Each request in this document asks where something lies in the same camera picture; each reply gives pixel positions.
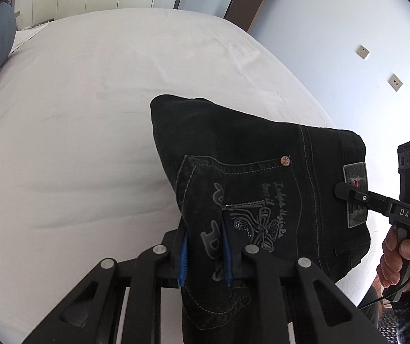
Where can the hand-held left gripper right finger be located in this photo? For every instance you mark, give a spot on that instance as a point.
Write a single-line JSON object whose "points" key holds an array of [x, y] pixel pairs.
{"points": [[228, 258]]}

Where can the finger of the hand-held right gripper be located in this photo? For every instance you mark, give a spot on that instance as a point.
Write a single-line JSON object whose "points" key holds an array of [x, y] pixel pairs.
{"points": [[362, 197]]}

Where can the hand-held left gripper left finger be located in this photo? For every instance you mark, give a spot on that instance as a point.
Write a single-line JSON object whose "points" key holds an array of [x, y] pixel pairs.
{"points": [[182, 258]]}

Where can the black pants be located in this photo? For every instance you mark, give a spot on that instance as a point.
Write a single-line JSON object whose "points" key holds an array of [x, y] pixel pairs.
{"points": [[248, 143]]}

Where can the person's right hand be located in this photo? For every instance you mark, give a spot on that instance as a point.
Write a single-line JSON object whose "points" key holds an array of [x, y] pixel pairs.
{"points": [[391, 261]]}

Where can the bed with white sheet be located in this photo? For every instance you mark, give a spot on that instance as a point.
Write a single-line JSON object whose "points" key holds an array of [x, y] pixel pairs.
{"points": [[83, 114]]}

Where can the dark brown door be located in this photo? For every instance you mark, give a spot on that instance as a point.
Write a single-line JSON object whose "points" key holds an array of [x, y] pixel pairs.
{"points": [[251, 3]]}

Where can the wall switch plate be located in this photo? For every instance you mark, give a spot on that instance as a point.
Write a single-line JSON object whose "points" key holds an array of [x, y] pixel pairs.
{"points": [[363, 51], [395, 82]]}

